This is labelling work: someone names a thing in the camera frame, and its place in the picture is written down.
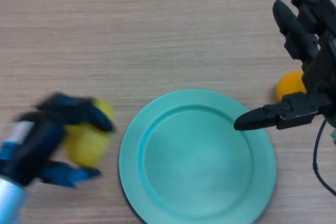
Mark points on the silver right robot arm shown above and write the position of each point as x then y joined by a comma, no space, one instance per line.
334,136

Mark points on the yellow starfruit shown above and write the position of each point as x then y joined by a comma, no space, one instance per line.
86,145

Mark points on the orange round fruit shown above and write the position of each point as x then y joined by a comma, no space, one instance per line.
290,85

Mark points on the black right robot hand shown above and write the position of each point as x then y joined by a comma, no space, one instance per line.
323,77

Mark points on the turquoise green plate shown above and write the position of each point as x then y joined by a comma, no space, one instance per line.
197,161

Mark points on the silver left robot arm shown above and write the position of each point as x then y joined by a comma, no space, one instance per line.
9,203

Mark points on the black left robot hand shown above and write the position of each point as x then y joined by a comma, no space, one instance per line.
34,150

